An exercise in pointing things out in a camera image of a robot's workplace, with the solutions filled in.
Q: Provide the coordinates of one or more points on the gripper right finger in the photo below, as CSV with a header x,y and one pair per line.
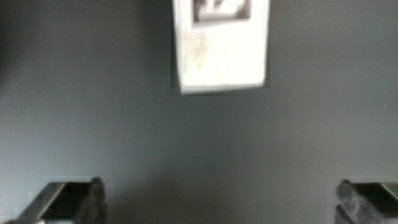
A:
x,y
368,203

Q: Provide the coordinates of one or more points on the white table leg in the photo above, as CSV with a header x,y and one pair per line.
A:
x,y
220,37

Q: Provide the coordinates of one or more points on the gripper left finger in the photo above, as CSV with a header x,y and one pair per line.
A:
x,y
67,204

